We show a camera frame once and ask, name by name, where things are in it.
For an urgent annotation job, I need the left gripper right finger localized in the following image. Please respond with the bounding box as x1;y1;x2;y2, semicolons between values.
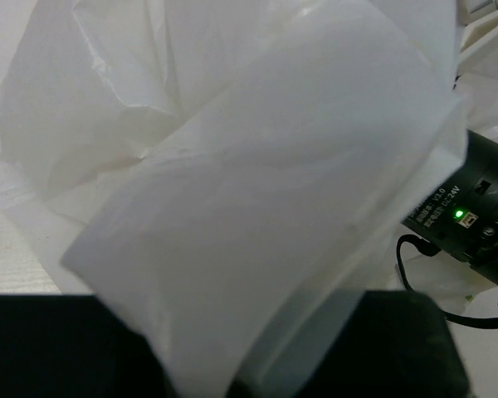
226;289;468;398

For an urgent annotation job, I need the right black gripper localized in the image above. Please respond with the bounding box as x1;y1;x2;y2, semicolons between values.
403;131;498;286

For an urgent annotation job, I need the white plastic bag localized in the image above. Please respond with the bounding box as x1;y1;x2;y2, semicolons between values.
0;0;498;398

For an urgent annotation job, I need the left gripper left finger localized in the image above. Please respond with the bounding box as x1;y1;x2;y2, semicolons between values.
0;294;174;397

